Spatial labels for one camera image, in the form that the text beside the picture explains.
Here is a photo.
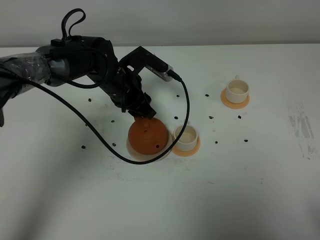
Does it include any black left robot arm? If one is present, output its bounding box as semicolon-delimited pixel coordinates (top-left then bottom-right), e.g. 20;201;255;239
0;36;168;118

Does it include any beige round teapot saucer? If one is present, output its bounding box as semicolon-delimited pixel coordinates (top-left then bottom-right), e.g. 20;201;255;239
126;132;173;162

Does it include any near orange coaster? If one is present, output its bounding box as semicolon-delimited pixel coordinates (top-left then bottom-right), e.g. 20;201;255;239
172;137;201;157

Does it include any far orange coaster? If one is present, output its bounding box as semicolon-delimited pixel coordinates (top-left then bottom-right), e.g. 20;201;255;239
220;89;250;109

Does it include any near white teacup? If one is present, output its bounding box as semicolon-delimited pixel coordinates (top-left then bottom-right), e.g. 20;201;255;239
174;124;198;152

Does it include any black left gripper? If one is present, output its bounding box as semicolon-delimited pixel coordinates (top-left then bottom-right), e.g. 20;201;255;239
63;36;157;118

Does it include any far white teacup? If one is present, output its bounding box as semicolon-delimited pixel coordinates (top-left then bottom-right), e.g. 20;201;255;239
225;75;250;104

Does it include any black left camera cable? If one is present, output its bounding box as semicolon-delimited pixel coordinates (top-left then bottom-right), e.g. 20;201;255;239
0;8;190;165

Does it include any orange coaster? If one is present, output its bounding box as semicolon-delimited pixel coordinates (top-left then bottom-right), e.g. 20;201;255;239
172;137;201;157
220;89;250;109

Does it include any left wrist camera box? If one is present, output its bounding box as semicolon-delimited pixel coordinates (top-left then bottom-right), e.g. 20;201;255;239
119;46;173;82

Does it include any brown clay teapot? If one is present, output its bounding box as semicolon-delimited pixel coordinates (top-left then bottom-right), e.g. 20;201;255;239
128;117;169;155

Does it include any white teacup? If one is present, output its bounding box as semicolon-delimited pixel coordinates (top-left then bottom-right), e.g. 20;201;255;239
174;124;198;152
225;75;250;104

